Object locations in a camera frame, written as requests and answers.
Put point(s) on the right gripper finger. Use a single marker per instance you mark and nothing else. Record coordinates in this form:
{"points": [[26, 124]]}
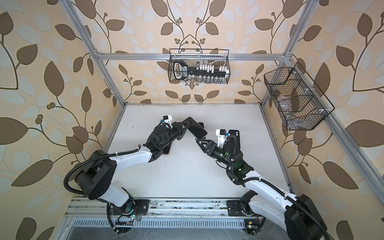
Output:
{"points": [[204, 143], [204, 148]]}

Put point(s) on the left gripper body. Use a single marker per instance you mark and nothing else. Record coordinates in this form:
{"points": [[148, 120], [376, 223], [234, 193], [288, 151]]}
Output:
{"points": [[174, 131]]}

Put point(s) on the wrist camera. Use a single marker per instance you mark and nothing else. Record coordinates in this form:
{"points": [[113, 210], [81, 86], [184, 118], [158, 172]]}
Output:
{"points": [[167, 119], [222, 135]]}

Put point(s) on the black tool in basket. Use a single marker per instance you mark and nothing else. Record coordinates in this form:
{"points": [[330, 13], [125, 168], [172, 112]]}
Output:
{"points": [[182, 71]]}

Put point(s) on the back wire basket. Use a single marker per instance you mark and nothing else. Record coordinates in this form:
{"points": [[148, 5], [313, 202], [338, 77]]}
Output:
{"points": [[217, 57]]}

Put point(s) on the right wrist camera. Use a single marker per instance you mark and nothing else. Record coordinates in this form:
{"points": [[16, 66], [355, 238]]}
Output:
{"points": [[222, 135]]}

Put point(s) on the right wire basket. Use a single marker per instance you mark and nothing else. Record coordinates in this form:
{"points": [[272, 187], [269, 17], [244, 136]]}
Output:
{"points": [[299, 100]]}

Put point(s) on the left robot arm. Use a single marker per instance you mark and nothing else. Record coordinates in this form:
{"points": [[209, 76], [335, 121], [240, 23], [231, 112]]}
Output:
{"points": [[93, 178]]}

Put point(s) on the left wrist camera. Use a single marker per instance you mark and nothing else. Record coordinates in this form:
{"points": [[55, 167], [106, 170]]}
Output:
{"points": [[167, 119]]}

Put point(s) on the black phone case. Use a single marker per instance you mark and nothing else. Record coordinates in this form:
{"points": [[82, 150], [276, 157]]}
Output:
{"points": [[235, 133]]}

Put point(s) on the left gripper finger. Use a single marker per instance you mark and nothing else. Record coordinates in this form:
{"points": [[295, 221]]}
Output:
{"points": [[185, 123], [186, 132]]}

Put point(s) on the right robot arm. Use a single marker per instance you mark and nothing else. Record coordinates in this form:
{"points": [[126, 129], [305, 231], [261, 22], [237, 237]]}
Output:
{"points": [[298, 216]]}

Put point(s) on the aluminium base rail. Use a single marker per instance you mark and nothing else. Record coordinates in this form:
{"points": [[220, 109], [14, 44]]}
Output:
{"points": [[196, 208]]}

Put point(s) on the wire basket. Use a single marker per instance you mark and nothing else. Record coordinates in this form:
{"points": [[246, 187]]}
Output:
{"points": [[217, 57], [299, 100]]}

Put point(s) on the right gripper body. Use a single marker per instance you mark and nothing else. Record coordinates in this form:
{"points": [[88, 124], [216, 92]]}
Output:
{"points": [[217, 152]]}

